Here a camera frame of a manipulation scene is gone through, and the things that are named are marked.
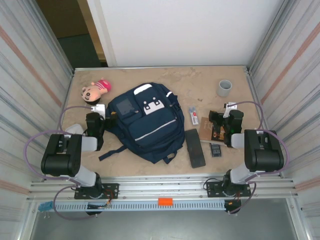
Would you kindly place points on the brown scroll cover book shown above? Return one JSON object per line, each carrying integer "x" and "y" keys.
{"x": 205, "y": 130}

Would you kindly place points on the black pocket calculator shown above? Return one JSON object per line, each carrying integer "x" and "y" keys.
{"x": 215, "y": 150}

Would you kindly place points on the white red stationery pack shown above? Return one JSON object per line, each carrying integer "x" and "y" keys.
{"x": 193, "y": 117}

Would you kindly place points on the black pencil case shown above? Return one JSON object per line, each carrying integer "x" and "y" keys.
{"x": 195, "y": 150}

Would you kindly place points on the navy blue backpack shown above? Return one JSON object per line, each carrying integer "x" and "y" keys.
{"x": 150, "y": 125}

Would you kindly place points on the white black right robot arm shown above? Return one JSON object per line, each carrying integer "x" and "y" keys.
{"x": 265, "y": 155}

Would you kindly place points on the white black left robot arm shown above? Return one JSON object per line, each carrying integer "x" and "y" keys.
{"x": 60, "y": 160}

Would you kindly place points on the white round container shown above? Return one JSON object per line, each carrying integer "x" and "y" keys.
{"x": 74, "y": 128}

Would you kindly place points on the grey plastic cup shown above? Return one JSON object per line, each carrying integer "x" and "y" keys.
{"x": 224, "y": 88}

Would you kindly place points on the cartoon boy plush doll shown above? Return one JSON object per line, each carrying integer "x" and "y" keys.
{"x": 95, "y": 90}

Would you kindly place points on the aluminium table edge profile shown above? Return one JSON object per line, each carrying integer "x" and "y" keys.
{"x": 150, "y": 67}

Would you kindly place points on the orange rectangular tag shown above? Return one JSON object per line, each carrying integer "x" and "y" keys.
{"x": 165, "y": 202}

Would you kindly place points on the beige door jamb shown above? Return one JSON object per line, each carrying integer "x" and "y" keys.
{"x": 92, "y": 27}

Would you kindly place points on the blue clip tag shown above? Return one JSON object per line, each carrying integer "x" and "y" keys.
{"x": 46, "y": 206}

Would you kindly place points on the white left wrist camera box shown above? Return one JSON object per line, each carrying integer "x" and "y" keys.
{"x": 98, "y": 109}

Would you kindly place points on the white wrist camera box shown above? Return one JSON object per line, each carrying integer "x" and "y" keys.
{"x": 98, "y": 109}
{"x": 231, "y": 105}

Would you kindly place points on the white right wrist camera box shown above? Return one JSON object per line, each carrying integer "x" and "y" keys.
{"x": 231, "y": 105}

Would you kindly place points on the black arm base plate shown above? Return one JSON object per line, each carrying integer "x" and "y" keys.
{"x": 112, "y": 187}
{"x": 212, "y": 187}

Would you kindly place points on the aluminium mounting rail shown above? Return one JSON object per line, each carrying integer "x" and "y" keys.
{"x": 162, "y": 186}

